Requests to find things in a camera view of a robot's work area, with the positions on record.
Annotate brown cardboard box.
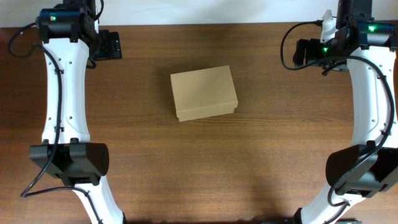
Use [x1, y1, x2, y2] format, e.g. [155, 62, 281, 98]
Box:
[170, 65, 238, 122]

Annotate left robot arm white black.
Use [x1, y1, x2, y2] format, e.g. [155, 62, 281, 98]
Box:
[30, 1, 126, 223]

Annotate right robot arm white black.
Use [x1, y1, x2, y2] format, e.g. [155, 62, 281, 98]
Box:
[293, 0, 397, 223]

